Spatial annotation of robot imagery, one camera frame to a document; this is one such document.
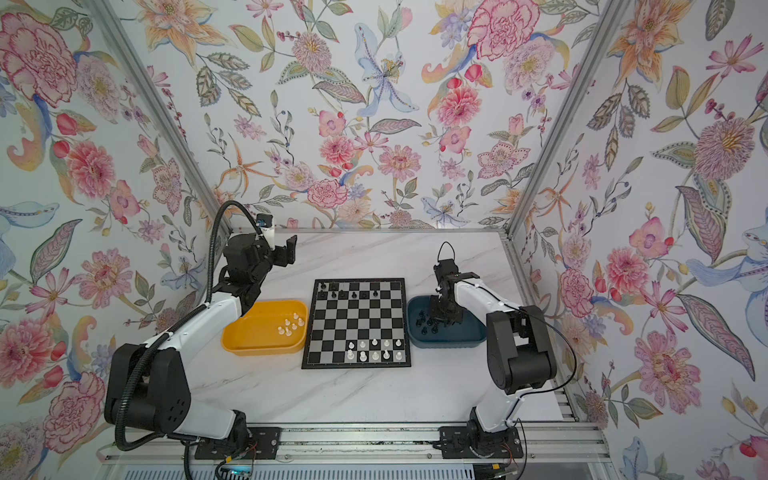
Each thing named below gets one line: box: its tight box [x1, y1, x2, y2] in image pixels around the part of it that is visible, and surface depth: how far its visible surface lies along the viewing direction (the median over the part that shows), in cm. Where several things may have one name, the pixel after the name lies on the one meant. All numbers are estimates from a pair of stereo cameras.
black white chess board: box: [301, 277, 411, 369], surface depth 95 cm
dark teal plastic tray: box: [407, 295, 488, 348], surface depth 95 cm
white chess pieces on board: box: [346, 338, 403, 362], surface depth 88 cm
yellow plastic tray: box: [221, 300, 308, 357], surface depth 94 cm
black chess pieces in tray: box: [415, 311, 448, 335], surface depth 97 cm
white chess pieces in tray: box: [278, 312, 305, 337], surface depth 95 cm
